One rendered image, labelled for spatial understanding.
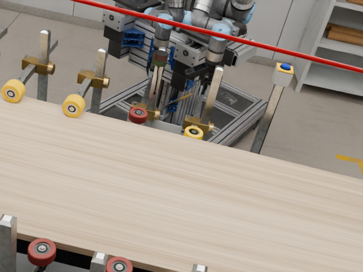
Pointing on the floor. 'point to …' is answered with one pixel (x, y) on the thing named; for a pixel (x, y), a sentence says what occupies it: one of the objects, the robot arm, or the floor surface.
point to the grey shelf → (330, 48)
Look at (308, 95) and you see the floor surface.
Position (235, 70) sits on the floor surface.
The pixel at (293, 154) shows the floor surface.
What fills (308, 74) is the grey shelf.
